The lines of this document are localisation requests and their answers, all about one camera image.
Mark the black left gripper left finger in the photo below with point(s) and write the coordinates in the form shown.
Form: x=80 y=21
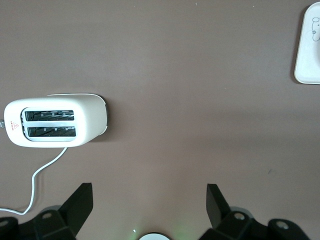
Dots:
x=77 y=207

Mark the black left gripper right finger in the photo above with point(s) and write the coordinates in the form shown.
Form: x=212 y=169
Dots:
x=220 y=212

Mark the cream rabbit print tray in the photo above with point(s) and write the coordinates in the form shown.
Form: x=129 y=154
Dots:
x=307 y=67

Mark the white two-slot toaster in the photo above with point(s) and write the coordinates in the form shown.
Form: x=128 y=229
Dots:
x=90 y=120

